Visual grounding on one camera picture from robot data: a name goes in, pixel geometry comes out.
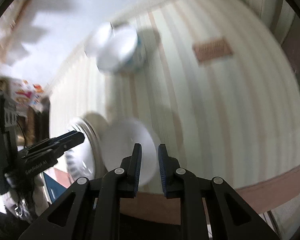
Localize blue leaf pattern plate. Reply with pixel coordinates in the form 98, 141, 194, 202
64, 118, 106, 181

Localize plain white bowl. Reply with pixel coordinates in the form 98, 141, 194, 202
101, 118, 160, 193

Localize gloved left hand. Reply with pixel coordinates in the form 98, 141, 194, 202
1, 176, 49, 223

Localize colourful sticker sheet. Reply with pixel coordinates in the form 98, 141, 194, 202
9, 79, 44, 117

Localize white bowl with dark rim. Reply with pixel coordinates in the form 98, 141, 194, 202
84, 22, 113, 57

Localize white bowl with heart pattern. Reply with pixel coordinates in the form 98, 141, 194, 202
96, 25, 146, 73

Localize brown label on tablecloth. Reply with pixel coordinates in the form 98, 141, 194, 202
192, 38, 233, 63

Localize dark pans on wall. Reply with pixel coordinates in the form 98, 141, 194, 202
15, 97, 50, 147

